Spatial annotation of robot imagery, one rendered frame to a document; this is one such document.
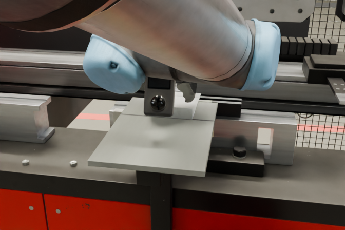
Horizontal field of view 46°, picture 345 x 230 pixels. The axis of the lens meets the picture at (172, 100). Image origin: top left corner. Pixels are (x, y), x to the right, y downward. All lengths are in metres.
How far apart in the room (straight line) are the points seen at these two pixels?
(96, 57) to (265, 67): 0.18
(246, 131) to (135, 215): 0.28
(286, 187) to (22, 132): 0.59
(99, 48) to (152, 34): 0.25
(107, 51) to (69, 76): 0.72
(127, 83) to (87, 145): 0.49
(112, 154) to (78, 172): 0.21
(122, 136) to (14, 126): 0.36
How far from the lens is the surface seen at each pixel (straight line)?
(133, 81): 0.46
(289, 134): 0.85
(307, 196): 0.80
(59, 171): 0.86
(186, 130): 0.71
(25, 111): 0.96
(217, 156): 0.83
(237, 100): 0.85
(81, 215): 0.88
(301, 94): 1.09
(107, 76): 0.47
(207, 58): 0.30
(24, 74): 1.23
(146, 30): 0.21
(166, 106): 0.63
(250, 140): 0.85
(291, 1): 0.75
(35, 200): 0.90
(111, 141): 0.68
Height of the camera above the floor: 1.32
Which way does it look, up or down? 22 degrees down
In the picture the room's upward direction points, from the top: straight up
